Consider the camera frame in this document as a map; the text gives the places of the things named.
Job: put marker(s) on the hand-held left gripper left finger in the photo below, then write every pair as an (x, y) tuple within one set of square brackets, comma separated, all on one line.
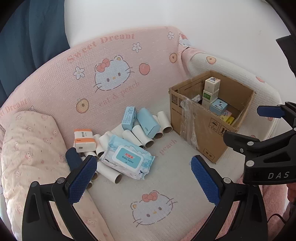
[(83, 178)]

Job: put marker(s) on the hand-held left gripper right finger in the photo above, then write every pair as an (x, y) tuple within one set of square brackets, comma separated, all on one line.
[(205, 183)]

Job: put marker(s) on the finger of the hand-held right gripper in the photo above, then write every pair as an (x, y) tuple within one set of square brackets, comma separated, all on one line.
[(266, 148), (269, 111)]

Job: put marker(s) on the dark blue denim case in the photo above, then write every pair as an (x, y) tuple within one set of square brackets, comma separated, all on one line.
[(72, 157)]

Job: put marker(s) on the light blue baby wipes pack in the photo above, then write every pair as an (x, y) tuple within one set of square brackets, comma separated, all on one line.
[(127, 160)]

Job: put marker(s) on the cardboard box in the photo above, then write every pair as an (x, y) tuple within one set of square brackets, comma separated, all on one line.
[(201, 129)]

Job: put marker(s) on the tall light blue box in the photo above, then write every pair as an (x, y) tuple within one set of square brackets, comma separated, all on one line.
[(146, 120)]

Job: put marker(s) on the orange white tissue pack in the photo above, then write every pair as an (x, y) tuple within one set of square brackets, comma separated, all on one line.
[(84, 141)]

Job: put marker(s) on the small yellow box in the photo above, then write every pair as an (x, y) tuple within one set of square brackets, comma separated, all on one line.
[(229, 120)]

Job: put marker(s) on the small pink box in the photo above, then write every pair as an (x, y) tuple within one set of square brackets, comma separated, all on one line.
[(226, 114)]

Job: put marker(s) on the light blue tissue pack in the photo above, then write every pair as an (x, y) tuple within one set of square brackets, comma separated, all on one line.
[(218, 106)]

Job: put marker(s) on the white green tissue pack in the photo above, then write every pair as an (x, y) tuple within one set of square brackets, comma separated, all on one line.
[(209, 95)]

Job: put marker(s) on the white blue-print tissue pack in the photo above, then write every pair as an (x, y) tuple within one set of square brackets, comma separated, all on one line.
[(211, 84)]

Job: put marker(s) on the pile of white paper rolls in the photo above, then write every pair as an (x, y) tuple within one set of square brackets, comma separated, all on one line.
[(131, 136)]

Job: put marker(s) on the small white box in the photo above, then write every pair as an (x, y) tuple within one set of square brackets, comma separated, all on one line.
[(196, 98)]

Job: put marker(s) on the small light blue box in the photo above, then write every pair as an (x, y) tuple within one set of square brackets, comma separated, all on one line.
[(128, 118)]

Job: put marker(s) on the pink printed sofa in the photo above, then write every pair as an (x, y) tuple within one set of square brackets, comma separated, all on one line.
[(150, 58)]

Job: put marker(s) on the blue curtain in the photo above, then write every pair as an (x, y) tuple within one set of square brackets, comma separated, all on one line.
[(30, 34)]

